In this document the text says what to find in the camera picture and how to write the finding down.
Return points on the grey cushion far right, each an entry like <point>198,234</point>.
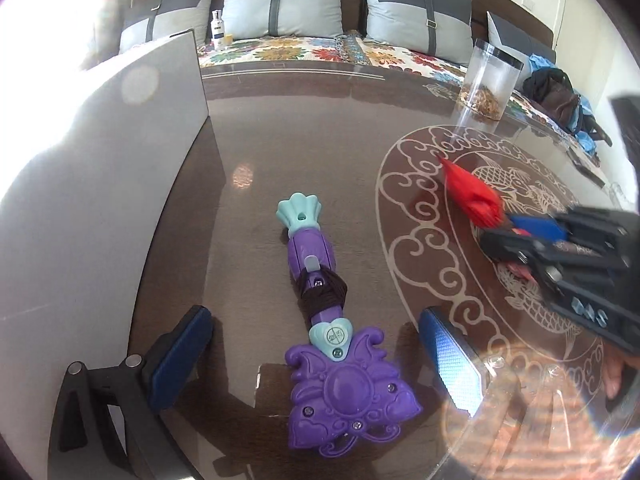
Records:
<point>509,38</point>

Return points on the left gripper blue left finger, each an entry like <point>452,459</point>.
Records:
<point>171,359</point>

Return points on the purple toy wand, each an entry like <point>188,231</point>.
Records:
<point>344,388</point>

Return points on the brown sofa with floral cover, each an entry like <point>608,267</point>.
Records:
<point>349,48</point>

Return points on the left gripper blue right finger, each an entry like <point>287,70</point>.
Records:
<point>457,365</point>

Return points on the white cardboard sorting box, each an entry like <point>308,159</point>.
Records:
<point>77,222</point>

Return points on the grey cushion far left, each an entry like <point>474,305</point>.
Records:
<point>150,20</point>

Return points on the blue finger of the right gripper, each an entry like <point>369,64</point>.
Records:
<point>544,227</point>
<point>529,248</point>

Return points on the person right hand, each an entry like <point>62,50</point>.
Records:
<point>619,371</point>

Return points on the grey cushion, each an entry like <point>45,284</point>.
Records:
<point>441,28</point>
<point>509,38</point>
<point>251,19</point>
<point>150,20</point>

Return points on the white pump bottle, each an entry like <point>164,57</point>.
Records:
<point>217,27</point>

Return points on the clear plastic jar black lid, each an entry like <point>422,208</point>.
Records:
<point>489,81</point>

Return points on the red foil pouch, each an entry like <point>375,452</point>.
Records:
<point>480,203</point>

